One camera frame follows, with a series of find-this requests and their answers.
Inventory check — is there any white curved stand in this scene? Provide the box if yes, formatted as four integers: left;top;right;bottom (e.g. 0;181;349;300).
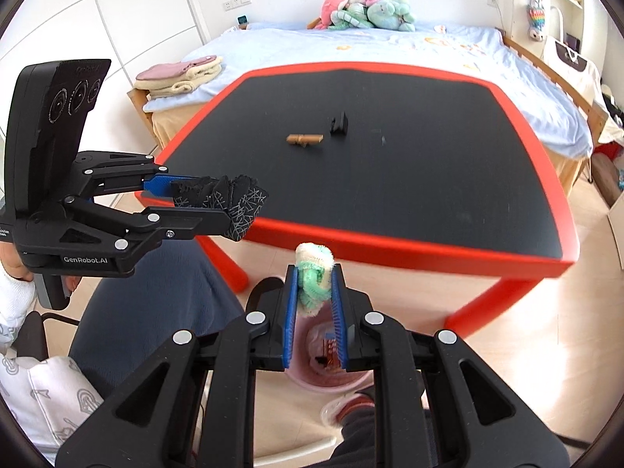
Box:
550;6;567;53

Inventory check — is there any wooden clothespin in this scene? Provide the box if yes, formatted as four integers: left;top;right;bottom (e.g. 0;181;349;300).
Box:
287;133;324;150

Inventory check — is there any black bag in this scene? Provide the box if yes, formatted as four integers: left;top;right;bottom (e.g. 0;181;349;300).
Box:
601;83;624;130

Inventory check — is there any brown slipper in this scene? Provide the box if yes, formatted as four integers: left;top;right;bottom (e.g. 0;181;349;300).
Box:
321;389;374;427

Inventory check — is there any white drawer cabinet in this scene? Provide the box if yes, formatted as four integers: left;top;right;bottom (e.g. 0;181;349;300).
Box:
607;200;624;270

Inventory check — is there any folded pink towel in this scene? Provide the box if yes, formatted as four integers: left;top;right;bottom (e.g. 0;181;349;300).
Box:
135;56;216;82

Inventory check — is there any folded beige blanket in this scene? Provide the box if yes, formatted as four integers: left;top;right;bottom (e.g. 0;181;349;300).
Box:
136;56;225;99

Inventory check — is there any brown bag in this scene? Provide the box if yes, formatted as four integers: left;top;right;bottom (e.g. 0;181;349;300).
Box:
590;153;621;206

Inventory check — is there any white shelf unit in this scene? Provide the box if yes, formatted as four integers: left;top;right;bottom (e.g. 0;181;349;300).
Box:
512;0;586;59

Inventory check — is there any black patterned sock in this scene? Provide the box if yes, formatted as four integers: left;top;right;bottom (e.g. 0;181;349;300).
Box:
170;174;270;243

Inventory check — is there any striped green plush toy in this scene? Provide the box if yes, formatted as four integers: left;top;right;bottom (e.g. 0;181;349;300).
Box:
330;4;372;31

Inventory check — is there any white tote bag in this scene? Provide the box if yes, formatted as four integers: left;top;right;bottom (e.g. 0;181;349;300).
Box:
543;34;604;125

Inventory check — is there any wooden bed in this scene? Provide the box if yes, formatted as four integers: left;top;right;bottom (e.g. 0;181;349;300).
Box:
128;22;609;196

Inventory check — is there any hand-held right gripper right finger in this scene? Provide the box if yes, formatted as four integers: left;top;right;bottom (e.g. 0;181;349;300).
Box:
331;263;571;468

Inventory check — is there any green and white sock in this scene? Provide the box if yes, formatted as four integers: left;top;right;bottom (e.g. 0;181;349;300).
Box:
295;243;335;319

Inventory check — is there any red table with black top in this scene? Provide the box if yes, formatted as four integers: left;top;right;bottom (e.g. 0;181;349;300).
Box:
135;62;581;339

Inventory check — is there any light blue bedsheet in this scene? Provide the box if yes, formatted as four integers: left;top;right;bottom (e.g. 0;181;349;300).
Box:
144;23;594;159

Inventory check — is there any person's left hand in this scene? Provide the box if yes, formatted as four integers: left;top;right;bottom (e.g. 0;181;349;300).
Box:
0;243;36;282

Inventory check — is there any pink plush toy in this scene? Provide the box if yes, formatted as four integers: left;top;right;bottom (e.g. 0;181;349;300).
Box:
314;0;366;30

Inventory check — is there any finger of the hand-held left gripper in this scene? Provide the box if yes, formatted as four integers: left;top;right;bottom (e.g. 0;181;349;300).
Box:
73;150;218;204
61;196;231;254

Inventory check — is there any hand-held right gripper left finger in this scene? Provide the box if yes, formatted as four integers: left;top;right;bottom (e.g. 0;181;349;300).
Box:
56;264;299;468

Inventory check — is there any pink plastic bin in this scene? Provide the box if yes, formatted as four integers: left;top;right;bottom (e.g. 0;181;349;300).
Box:
285;319;370;391

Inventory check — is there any red paper box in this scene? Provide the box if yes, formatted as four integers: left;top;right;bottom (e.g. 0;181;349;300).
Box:
316;335;342;370

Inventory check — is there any black chair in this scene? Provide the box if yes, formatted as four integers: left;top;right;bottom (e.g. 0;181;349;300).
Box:
14;309;81;352

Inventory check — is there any white wardrobe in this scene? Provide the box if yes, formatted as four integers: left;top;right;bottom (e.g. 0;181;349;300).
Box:
0;0;214;157

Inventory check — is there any person's white patterned shirt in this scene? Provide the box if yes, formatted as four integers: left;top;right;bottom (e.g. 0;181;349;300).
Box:
0;341;104;464

